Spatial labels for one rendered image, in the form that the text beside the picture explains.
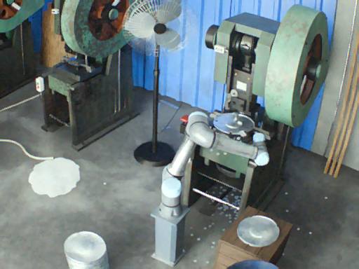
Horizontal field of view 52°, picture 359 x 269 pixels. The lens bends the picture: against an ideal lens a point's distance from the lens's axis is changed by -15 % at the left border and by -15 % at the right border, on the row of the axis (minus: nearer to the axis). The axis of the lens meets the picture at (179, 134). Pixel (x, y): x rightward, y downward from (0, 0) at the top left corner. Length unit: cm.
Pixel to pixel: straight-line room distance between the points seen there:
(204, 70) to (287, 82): 225
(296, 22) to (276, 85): 41
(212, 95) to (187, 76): 35
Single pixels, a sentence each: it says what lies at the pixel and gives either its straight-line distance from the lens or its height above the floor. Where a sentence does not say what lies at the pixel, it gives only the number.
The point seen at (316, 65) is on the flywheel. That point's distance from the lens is 261.
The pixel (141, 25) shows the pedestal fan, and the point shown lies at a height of 130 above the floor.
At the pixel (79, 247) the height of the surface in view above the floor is 27.
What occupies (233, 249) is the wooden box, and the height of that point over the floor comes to 31.
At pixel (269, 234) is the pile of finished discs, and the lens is 273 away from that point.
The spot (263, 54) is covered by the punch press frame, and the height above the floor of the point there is 136.
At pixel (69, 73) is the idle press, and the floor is 69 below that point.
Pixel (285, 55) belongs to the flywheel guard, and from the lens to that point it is 230.
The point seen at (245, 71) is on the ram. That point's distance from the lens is 281.
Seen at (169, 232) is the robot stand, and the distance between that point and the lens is 269.
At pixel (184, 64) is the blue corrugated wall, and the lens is 458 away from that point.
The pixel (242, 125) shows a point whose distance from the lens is 292.
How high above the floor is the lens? 227
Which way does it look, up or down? 33 degrees down
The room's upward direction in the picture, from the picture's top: 3 degrees clockwise
